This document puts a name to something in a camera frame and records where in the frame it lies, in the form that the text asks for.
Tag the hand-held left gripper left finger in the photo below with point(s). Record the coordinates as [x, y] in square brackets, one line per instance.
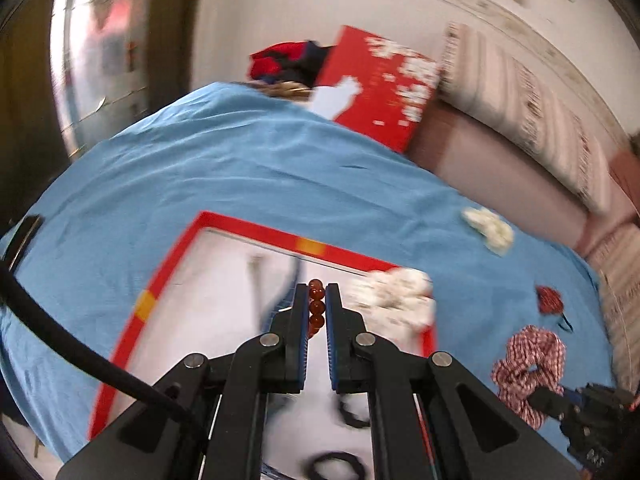
[300, 345]

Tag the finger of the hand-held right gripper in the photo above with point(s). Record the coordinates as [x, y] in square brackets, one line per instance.
[550, 402]

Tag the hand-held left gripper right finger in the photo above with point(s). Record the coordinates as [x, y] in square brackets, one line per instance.
[334, 345]

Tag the red checked scrunchie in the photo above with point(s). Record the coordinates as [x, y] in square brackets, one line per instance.
[530, 360]

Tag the white black dotted scrunchie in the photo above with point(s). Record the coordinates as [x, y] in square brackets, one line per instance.
[390, 295]

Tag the red box with white inside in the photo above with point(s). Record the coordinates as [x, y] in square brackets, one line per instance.
[220, 285]

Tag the red polka dot scrunchie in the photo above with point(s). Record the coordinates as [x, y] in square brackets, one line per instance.
[549, 300]

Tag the striped floral cushion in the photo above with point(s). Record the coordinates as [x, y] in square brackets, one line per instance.
[620, 300]

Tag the cream scrunchie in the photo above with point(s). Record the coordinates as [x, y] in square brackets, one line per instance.
[487, 230]

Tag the blue cloth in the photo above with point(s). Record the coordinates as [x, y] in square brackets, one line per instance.
[250, 160]

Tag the pink sofa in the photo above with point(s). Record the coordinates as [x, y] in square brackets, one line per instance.
[490, 165]

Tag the red and blue clothing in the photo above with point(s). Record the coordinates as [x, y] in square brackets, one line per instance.
[280, 62]

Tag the red gift box, white blossoms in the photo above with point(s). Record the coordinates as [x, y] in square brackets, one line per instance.
[370, 60]

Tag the striped pillow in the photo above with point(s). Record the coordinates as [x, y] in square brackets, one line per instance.
[525, 105]

